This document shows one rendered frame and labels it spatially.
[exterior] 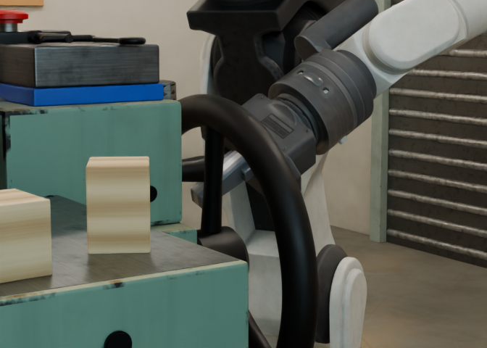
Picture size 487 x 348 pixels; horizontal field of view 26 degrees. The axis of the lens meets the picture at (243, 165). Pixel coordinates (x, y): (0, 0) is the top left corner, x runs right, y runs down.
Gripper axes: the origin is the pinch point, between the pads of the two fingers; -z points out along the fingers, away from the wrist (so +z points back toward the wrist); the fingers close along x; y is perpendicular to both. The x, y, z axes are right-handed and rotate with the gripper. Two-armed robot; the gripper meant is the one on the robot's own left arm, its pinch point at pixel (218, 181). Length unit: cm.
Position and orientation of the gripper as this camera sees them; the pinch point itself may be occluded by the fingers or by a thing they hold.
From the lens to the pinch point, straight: 103.0
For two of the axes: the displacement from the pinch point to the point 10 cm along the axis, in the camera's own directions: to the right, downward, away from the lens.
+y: -0.5, -6.2, -7.9
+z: 7.2, -5.7, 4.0
